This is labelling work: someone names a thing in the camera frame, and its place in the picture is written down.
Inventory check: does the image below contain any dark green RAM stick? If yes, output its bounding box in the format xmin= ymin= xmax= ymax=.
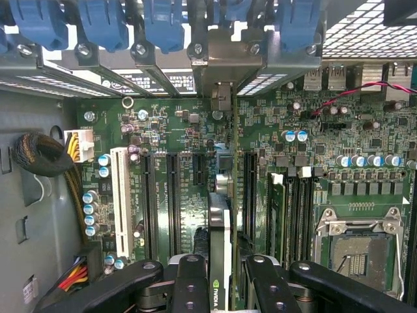
xmin=268 ymin=171 xmax=288 ymax=265

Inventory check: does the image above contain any RAM slot with black clip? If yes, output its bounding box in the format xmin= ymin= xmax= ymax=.
xmin=287 ymin=168 xmax=300 ymax=265

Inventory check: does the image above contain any RAM slot with white clip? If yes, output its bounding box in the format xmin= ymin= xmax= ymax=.
xmin=298 ymin=165 xmax=314 ymax=263

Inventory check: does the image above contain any CPU socket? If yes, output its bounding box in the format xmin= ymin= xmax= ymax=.
xmin=312 ymin=205 xmax=408 ymax=303

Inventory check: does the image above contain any white expansion slot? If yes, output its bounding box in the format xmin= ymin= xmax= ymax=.
xmin=109 ymin=146 xmax=135 ymax=261

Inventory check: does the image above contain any short black expansion slot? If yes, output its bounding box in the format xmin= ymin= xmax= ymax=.
xmin=192 ymin=152 xmax=207 ymax=186

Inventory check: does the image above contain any locking lever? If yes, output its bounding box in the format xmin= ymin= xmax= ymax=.
xmin=392 ymin=208 xmax=408 ymax=303

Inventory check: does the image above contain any grey power supply unit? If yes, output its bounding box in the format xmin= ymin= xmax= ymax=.
xmin=0 ymin=89 xmax=82 ymax=313

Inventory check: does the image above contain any white power connector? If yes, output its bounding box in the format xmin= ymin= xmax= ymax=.
xmin=63 ymin=128 xmax=96 ymax=164

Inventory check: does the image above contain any green motherboard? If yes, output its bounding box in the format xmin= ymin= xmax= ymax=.
xmin=75 ymin=63 xmax=417 ymax=306

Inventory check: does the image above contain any blue slot clip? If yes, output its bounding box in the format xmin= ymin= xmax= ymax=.
xmin=8 ymin=0 xmax=70 ymax=52
xmin=278 ymin=0 xmax=323 ymax=55
xmin=142 ymin=0 xmax=187 ymax=55
xmin=223 ymin=0 xmax=254 ymax=23
xmin=75 ymin=0 xmax=130 ymax=53

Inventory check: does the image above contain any open PC case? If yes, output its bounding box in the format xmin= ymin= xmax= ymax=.
xmin=0 ymin=0 xmax=417 ymax=313

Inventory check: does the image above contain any red yellow wire bundle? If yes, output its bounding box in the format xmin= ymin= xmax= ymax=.
xmin=57 ymin=257 xmax=91 ymax=293

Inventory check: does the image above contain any yellow black wire bundle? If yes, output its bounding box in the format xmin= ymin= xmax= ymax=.
xmin=64 ymin=162 xmax=91 ymax=245

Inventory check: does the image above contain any black sleeved cable bundle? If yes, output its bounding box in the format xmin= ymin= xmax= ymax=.
xmin=12 ymin=131 xmax=76 ymax=179

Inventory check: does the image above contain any red black twisted wire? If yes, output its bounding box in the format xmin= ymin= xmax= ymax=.
xmin=309 ymin=80 xmax=417 ymax=119

